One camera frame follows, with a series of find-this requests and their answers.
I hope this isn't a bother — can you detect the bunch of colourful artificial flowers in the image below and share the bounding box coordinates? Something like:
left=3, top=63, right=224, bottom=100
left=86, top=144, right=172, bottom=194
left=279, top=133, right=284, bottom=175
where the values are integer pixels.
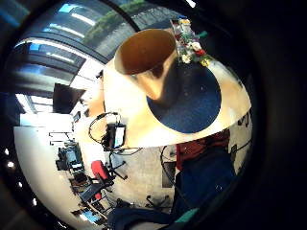
left=170, top=17, right=214, bottom=68

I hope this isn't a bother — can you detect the desk with black computer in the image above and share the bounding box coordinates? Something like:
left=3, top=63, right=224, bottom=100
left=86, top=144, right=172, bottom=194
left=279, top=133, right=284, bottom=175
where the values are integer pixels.
left=55, top=142, right=86, bottom=173

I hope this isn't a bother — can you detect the red office chair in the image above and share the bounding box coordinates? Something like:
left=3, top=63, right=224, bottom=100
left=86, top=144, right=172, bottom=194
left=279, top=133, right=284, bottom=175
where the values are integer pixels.
left=90, top=159, right=129, bottom=194

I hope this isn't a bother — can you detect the teal cloth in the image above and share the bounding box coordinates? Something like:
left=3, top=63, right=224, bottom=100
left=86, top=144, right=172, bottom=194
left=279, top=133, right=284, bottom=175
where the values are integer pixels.
left=174, top=207, right=200, bottom=224

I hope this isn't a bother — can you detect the black box with screen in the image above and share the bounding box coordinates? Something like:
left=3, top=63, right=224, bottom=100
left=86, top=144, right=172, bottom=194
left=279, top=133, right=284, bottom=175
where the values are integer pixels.
left=102, top=122, right=128, bottom=151

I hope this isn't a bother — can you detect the black wall monitor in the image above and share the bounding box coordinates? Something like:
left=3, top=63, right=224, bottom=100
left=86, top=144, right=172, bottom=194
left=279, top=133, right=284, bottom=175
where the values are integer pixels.
left=52, top=82, right=87, bottom=115

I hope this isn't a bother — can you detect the black chair base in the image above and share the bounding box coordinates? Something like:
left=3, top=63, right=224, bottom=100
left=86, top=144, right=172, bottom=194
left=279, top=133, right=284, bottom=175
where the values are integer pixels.
left=145, top=194, right=173, bottom=211

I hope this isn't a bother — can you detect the round blue mat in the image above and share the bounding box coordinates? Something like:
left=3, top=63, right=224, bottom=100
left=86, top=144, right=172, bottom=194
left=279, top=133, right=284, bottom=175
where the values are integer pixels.
left=146, top=58, right=223, bottom=134

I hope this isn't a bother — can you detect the black looped cable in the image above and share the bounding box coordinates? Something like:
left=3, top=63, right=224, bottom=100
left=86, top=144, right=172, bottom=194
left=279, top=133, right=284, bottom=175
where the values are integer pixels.
left=87, top=111, right=120, bottom=146

